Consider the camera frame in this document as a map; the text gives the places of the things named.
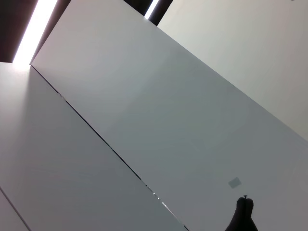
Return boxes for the black food bag brown handles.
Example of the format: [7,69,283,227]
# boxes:
[225,195,258,231]

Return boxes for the narrow ceiling light strip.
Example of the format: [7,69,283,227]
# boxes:
[143,0,160,20]

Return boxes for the wide ceiling light strip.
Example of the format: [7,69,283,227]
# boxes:
[12,0,60,71]

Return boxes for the small grey wall sticker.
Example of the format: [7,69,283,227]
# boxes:
[228,177,243,189]

